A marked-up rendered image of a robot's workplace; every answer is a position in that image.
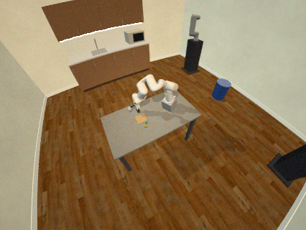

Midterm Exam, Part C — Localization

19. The tan mat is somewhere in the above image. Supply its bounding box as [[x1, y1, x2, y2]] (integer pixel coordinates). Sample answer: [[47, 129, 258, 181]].
[[135, 114, 148, 124]]

